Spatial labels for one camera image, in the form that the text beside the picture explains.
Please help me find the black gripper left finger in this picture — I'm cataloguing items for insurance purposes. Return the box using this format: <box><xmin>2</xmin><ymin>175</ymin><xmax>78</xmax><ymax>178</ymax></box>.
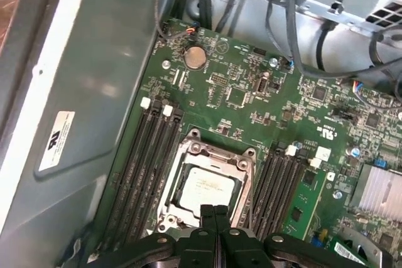
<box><xmin>80</xmin><ymin>204</ymin><xmax>217</xmax><ymax>268</ymax></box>

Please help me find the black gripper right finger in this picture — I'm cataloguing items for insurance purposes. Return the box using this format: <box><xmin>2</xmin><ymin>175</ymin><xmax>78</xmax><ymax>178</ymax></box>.
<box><xmin>215</xmin><ymin>205</ymin><xmax>393</xmax><ymax>268</ymax></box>

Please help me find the metal wire locking lever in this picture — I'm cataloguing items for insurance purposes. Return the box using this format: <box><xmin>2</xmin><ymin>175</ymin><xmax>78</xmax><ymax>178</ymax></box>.
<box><xmin>246</xmin><ymin>164</ymin><xmax>256</xmax><ymax>230</ymax></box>

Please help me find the silver CPU green edge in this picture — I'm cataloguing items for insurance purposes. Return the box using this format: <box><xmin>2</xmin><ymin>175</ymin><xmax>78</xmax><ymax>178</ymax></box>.
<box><xmin>169</xmin><ymin>163</ymin><xmax>244</xmax><ymax>220</ymax></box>

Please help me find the metal socket cover frame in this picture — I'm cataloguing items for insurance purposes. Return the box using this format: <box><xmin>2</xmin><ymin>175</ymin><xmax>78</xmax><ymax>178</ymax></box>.
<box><xmin>158</xmin><ymin>148</ymin><xmax>252</xmax><ymax>234</ymax></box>

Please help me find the black RAM slot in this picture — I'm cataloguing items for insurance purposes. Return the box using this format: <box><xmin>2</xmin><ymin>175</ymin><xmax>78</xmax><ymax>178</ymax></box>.
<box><xmin>276</xmin><ymin>147</ymin><xmax>305</xmax><ymax>240</ymax></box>
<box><xmin>114</xmin><ymin>101</ymin><xmax>163</xmax><ymax>240</ymax></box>
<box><xmin>259</xmin><ymin>150</ymin><xmax>291</xmax><ymax>239</ymax></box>
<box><xmin>266</xmin><ymin>145</ymin><xmax>298</xmax><ymax>240</ymax></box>
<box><xmin>138</xmin><ymin>109</ymin><xmax>185</xmax><ymax>240</ymax></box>
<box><xmin>251</xmin><ymin>150</ymin><xmax>283</xmax><ymax>238</ymax></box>

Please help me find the CPU socket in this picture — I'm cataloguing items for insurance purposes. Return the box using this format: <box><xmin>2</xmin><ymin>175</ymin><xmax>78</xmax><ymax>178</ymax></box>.
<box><xmin>156</xmin><ymin>127</ymin><xmax>262</xmax><ymax>236</ymax></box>

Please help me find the green RAM stick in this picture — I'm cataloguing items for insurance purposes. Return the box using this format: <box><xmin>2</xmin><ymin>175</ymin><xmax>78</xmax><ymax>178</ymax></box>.
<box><xmin>281</xmin><ymin>167</ymin><xmax>329</xmax><ymax>242</ymax></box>

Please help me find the silver finned heat sink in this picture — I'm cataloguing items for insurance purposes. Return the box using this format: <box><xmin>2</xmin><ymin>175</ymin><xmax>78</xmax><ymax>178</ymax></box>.
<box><xmin>349</xmin><ymin>163</ymin><xmax>402</xmax><ymax>217</ymax></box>

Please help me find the white label sticker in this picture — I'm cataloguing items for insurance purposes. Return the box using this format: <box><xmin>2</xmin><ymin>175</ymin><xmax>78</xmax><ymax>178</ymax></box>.
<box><xmin>38</xmin><ymin>109</ymin><xmax>75</xmax><ymax>172</ymax></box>

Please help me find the green motherboard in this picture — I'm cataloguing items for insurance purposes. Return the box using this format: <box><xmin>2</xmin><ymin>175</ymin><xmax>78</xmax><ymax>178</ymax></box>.
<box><xmin>105</xmin><ymin>18</ymin><xmax>402</xmax><ymax>268</ymax></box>

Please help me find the silver coin battery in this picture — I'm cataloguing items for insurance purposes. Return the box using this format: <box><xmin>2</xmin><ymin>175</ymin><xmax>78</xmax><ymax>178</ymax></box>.
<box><xmin>183</xmin><ymin>46</ymin><xmax>207</xmax><ymax>70</ymax></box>

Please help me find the black PC case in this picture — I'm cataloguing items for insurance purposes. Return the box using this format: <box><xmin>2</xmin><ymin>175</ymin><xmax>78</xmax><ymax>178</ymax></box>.
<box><xmin>0</xmin><ymin>0</ymin><xmax>402</xmax><ymax>268</ymax></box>

